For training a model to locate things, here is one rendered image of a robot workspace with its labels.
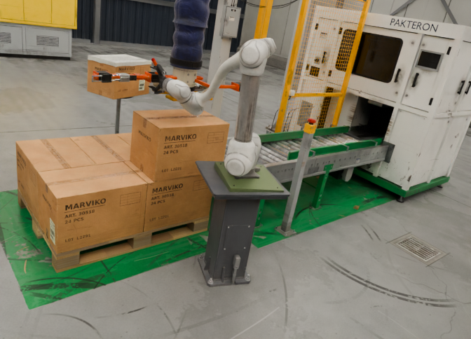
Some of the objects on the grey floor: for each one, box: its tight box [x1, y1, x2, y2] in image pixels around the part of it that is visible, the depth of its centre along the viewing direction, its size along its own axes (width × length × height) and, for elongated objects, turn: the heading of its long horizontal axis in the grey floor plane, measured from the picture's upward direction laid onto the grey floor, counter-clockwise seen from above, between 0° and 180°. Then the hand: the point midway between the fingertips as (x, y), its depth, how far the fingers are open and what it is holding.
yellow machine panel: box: [0, 0, 78, 60], centre depth 842 cm, size 222×91×248 cm, turn 106°
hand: (151, 77), depth 260 cm, fingers open, 12 cm apart
